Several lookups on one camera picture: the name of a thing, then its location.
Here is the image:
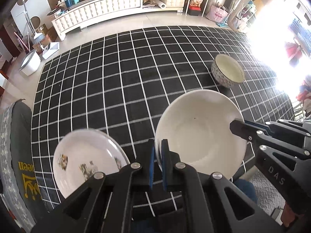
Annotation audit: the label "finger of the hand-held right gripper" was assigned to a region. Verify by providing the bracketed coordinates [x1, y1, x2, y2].
[230, 119, 311, 215]
[244, 118, 311, 138]

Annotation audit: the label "black white checked tablecloth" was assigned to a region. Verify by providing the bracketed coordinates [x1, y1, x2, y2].
[31, 25, 294, 221]

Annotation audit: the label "pink bag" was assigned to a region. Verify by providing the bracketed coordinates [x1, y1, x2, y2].
[206, 3, 229, 22]

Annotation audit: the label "grey embroidered chair cover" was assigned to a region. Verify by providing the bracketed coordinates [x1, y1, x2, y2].
[0, 99, 43, 233]

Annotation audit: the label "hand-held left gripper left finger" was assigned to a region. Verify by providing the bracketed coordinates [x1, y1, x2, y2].
[31, 139, 156, 233]

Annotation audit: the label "person's blue trousers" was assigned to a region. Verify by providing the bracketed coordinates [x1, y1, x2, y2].
[233, 178, 258, 204]

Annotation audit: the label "white mop bucket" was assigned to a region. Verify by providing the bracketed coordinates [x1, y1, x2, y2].
[19, 50, 41, 76]

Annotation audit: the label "pink broom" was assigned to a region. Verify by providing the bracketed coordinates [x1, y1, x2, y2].
[15, 31, 30, 52]

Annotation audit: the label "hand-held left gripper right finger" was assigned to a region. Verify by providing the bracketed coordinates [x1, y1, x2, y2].
[161, 139, 289, 233]

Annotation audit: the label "cardboard box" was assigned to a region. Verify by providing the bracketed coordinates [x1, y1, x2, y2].
[36, 24, 58, 44]

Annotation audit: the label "red clothes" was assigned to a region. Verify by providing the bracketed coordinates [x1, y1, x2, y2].
[285, 42, 303, 62]

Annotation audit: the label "plain white bowl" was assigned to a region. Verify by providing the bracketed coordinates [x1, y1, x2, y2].
[155, 89, 247, 181]

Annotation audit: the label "white tufted television cabinet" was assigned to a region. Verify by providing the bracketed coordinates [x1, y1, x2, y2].
[51, 0, 187, 42]

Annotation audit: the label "white dustpan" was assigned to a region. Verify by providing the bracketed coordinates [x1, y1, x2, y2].
[39, 42, 60, 60]

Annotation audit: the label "white mop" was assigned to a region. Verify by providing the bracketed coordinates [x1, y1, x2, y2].
[18, 0, 46, 51]

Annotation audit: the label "small white patterned plate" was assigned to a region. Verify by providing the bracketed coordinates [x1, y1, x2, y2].
[53, 129, 130, 199]

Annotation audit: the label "blue plastic basket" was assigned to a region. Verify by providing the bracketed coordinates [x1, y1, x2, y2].
[289, 17, 310, 44]

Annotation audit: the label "blue patterned bowl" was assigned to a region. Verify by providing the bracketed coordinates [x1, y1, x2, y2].
[211, 54, 245, 88]

